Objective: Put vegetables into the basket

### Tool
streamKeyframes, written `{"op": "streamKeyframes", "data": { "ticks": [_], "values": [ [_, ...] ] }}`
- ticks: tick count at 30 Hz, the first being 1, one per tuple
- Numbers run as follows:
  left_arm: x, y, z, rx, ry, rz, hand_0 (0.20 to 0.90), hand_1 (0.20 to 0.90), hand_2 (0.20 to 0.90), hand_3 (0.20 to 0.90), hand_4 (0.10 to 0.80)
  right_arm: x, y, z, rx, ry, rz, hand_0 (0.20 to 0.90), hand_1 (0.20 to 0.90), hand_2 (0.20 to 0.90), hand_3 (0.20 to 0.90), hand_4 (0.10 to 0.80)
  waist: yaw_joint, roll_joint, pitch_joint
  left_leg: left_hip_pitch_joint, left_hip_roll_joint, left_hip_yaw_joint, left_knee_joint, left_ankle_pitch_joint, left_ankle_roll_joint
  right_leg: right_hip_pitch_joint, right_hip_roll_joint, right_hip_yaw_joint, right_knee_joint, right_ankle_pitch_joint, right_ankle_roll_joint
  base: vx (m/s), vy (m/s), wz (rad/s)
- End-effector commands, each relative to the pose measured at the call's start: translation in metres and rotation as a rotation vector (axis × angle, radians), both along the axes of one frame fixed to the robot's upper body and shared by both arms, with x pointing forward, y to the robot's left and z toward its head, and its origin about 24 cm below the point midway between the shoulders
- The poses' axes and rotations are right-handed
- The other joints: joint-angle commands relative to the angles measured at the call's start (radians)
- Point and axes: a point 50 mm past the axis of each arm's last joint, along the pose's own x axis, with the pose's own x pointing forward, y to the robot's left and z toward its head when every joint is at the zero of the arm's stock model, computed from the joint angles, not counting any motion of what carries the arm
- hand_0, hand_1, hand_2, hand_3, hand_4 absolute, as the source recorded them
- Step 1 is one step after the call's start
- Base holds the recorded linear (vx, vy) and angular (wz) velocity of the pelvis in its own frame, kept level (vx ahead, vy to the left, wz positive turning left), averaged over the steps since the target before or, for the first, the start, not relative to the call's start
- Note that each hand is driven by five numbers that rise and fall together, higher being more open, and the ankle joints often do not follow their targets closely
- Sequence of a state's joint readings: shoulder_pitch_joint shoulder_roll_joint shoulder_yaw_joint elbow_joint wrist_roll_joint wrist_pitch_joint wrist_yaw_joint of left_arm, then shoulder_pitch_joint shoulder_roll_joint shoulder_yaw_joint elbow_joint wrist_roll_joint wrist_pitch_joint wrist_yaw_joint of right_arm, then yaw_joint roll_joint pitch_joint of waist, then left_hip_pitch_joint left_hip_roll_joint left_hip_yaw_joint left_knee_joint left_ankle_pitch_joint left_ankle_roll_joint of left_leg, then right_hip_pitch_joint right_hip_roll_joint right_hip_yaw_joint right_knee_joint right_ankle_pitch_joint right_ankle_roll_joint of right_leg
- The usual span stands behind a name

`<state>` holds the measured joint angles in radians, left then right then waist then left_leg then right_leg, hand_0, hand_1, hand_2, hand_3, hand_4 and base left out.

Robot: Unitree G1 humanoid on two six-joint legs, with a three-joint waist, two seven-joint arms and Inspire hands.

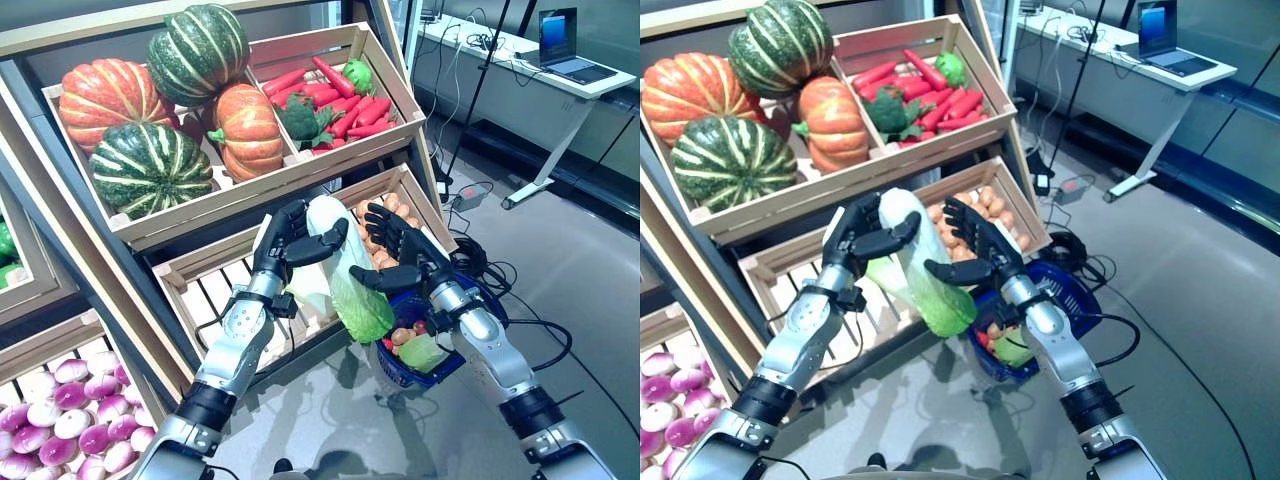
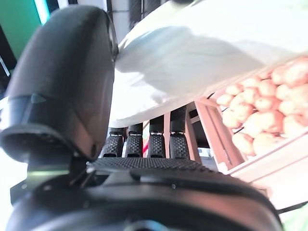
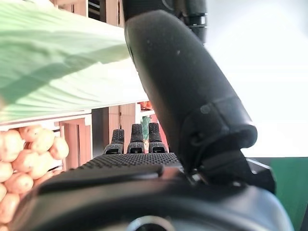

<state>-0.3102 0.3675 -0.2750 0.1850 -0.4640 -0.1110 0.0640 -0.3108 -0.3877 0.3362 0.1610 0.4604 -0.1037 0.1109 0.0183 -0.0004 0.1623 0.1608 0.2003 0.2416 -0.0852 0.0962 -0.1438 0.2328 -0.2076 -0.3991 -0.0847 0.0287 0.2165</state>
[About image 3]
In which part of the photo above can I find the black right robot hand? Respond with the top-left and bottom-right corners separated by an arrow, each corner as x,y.
7,0 -> 294,231

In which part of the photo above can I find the green white napa cabbage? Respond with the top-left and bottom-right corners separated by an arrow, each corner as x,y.
0,0 -> 150,123

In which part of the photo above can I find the wooden slatted potato crate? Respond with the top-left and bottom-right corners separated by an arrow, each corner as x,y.
0,0 -> 169,224

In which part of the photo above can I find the brown potato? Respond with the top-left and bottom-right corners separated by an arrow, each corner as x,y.
0,129 -> 25,162
4,173 -> 34,194
12,150 -> 40,173
31,129 -> 55,154
49,137 -> 70,160

